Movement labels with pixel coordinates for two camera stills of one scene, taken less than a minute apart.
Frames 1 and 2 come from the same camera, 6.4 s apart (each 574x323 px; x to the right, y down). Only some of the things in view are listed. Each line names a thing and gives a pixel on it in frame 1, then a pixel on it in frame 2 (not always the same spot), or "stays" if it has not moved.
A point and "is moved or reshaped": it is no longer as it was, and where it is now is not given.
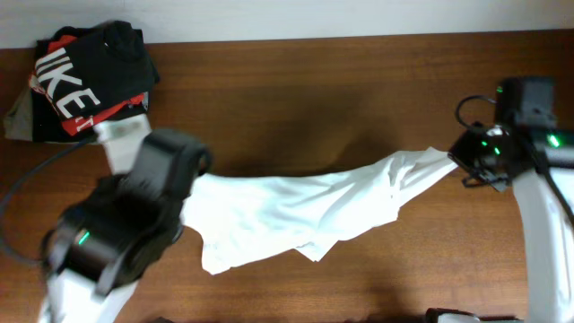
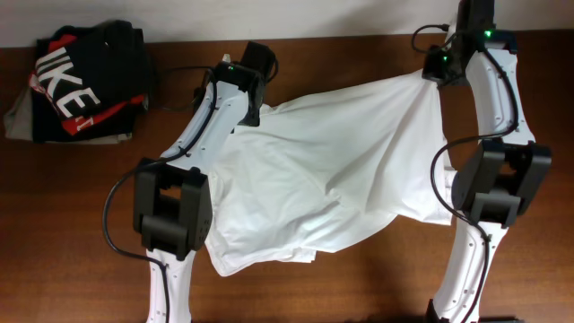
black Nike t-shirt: [104, 65] stays
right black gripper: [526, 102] to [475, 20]
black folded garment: [47, 123] stays
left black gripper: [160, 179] to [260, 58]
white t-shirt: [237, 218] is moved or reshaped
